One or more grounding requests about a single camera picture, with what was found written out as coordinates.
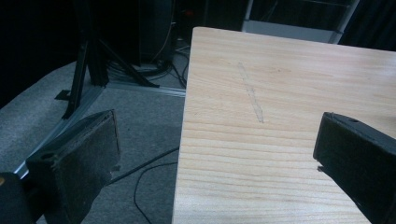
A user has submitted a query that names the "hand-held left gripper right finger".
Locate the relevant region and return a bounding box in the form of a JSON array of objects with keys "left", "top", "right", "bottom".
[{"left": 312, "top": 111, "right": 396, "bottom": 224}]

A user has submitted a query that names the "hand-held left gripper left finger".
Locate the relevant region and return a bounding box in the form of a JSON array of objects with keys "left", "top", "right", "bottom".
[{"left": 25, "top": 109, "right": 121, "bottom": 224}]

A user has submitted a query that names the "black metal stand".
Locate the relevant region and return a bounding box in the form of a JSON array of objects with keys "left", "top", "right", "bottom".
[{"left": 54, "top": 0, "right": 161, "bottom": 120}]

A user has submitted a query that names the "dark cabinet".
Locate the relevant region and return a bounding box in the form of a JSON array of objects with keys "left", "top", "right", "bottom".
[{"left": 136, "top": 0, "right": 176, "bottom": 64}]

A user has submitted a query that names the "thin black floor cable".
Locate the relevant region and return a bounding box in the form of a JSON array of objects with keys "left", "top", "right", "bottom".
[{"left": 134, "top": 161, "right": 178, "bottom": 224}]

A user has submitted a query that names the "bundle of black cables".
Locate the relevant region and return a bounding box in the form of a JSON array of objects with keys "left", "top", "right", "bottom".
[{"left": 106, "top": 46, "right": 191, "bottom": 90}]

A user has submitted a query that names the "white metal frame rack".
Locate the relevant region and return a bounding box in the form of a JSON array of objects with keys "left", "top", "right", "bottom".
[{"left": 241, "top": 0, "right": 361, "bottom": 45}]

